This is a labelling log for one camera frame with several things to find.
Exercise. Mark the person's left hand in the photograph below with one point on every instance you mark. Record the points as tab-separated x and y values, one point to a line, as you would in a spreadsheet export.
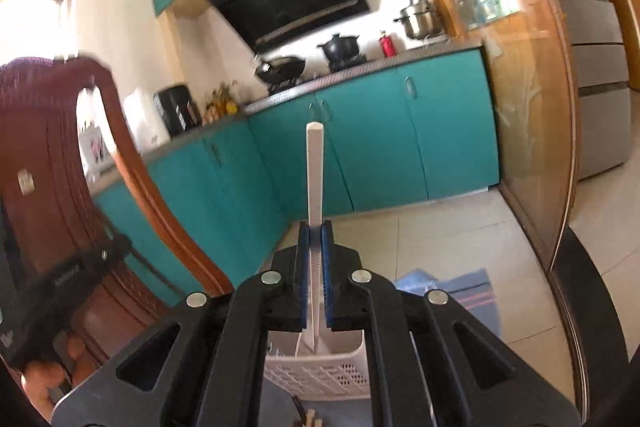
42	382

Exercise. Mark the white plastic utensil basket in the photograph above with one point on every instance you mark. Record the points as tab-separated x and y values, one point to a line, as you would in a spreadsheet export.
320	377

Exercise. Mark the dark brown chopstick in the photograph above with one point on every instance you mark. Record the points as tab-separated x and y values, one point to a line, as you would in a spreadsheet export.
298	409

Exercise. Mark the black cooking pot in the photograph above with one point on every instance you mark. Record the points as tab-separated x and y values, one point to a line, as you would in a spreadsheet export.
340	47

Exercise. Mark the curved chair backrest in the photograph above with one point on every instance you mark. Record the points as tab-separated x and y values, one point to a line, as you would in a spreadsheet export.
585	307

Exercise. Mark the cluster of condiment bottles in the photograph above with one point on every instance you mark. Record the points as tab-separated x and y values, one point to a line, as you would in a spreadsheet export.
222	104

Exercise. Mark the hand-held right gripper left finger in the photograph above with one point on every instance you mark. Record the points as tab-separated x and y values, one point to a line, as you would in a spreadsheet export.
306	257

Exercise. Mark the teal base cabinets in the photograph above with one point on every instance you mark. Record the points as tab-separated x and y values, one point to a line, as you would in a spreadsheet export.
375	132

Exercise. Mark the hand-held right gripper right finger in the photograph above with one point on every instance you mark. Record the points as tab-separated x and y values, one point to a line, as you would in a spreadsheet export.
327	257

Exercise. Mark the etched glass wooden partition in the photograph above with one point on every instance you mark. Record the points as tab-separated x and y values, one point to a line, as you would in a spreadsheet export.
530	107

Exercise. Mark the silver refrigerator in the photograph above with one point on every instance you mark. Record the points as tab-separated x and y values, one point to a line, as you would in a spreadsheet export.
595	82

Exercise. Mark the red bottle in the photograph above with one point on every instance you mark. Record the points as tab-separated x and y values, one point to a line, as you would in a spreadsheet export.
387	46

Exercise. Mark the black gas stove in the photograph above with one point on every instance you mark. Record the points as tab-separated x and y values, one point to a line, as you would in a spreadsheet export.
345	67

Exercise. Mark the black air fryer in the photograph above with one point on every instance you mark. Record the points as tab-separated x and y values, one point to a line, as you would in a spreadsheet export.
177	109

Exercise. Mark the white countertop appliance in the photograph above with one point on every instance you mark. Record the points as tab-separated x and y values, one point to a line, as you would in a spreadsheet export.
142	119

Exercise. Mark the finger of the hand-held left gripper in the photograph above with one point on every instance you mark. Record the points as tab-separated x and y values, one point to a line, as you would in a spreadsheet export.
102	254

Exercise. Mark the black wok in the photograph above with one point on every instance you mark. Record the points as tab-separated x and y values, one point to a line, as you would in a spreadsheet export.
280	69

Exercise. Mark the blue striped floor mat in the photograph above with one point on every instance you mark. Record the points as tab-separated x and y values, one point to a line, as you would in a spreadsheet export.
450	292

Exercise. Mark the brown wooden chopstick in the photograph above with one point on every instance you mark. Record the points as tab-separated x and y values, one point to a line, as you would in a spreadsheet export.
312	419

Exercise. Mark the wooden door frame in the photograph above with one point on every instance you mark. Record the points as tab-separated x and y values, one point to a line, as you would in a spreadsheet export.
622	7

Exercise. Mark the stainless steel stockpot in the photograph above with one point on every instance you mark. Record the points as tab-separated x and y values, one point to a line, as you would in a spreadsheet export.
420	19

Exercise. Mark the white chopstick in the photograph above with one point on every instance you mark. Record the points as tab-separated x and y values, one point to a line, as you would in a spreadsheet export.
315	172

